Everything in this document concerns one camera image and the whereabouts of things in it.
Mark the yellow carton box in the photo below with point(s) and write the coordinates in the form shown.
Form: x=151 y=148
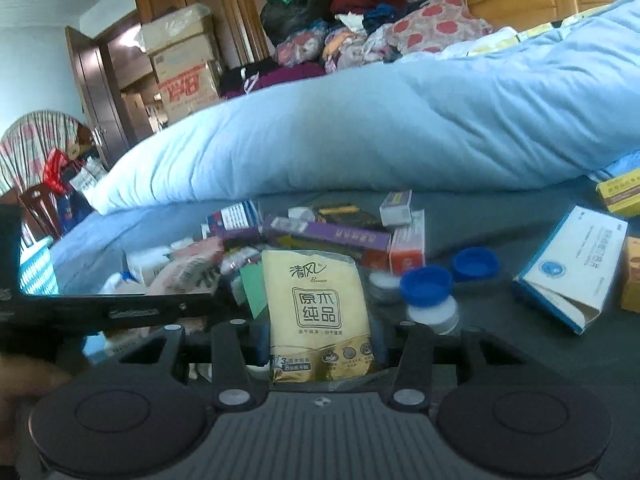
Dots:
x=620 y=192

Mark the long purple box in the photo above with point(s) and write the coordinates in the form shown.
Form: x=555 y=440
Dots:
x=340 y=235

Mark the plastic-covered cardboard box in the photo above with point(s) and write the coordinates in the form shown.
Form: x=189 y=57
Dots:
x=177 y=27

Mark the cardboard box with blue print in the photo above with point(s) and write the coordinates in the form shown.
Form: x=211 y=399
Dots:
x=185 y=57

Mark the blue white carton box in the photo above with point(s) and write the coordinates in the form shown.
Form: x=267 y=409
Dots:
x=570 y=270

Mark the blue bottle cap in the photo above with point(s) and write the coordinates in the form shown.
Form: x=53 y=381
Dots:
x=475 y=265

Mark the red white box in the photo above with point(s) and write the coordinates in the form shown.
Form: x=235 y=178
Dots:
x=407 y=247

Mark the black plastic bag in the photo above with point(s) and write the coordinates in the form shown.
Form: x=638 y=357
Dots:
x=295 y=10

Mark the wooden chair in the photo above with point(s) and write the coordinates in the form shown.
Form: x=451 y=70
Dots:
x=42 y=210

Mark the small white purple box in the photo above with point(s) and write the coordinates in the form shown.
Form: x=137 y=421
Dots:
x=396 y=207

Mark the clear jar with blue lid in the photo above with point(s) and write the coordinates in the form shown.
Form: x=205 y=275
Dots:
x=432 y=300

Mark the red bag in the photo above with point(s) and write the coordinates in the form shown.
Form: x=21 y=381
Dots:
x=57 y=172

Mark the dark wooden door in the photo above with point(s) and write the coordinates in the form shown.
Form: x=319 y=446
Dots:
x=97 y=95

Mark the pink packet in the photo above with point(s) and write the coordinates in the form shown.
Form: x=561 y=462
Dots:
x=187 y=267

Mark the white carton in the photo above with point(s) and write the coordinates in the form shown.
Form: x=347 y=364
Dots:
x=145 y=265

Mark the dark purple clothes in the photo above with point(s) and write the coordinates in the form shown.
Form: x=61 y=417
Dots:
x=280 y=77

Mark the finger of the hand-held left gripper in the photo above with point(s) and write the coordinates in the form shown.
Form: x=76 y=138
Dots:
x=100 y=312

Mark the pile of clothes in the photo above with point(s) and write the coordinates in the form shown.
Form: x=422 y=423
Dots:
x=360 y=35

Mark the blue plastic bag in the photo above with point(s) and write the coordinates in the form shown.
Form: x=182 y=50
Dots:
x=617 y=165

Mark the pink striped cover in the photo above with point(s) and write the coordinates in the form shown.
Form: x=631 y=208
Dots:
x=35 y=140

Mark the white pillow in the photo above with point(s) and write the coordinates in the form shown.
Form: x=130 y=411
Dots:
x=480 y=45

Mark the person's left hand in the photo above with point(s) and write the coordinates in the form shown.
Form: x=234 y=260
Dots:
x=25 y=380

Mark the light blue duvet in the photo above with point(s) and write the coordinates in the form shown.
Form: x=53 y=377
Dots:
x=375 y=125

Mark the cardboard box with red print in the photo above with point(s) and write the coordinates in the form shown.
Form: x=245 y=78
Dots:
x=187 y=92

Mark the yellow tissue pack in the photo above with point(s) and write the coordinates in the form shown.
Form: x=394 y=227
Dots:
x=315 y=305

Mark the grey fleece blanket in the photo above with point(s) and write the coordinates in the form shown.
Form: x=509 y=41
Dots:
x=550 y=355

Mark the orange carton box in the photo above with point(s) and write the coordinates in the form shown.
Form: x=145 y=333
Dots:
x=632 y=275

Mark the floral plastic bag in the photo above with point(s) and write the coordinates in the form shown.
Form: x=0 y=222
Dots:
x=302 y=45

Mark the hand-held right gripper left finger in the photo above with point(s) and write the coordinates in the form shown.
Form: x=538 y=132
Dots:
x=230 y=360

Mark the white printed bag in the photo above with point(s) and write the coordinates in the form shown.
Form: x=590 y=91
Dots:
x=90 y=177

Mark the black gold packet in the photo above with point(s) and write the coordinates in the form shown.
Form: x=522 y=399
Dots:
x=345 y=215

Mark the green card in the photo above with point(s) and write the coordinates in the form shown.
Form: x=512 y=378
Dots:
x=255 y=287

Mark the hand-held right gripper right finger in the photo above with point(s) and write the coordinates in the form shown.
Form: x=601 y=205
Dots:
x=412 y=360

